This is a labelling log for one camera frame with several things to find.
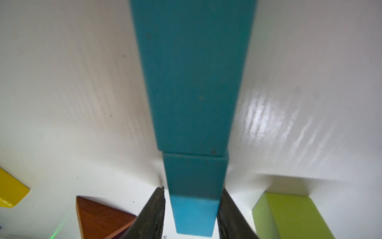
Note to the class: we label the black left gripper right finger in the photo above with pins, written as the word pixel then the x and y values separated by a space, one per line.
pixel 231 223

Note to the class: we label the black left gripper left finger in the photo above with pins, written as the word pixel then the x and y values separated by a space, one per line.
pixel 149 223

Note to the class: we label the light green cube block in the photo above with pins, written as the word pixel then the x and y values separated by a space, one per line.
pixel 283 216

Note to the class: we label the brown wooden block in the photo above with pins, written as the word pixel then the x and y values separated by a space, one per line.
pixel 98 221

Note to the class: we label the teal rectangular block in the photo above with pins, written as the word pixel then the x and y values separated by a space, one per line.
pixel 193 55
pixel 195 184

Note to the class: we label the yellow rectangular block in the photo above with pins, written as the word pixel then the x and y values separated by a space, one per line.
pixel 11 190

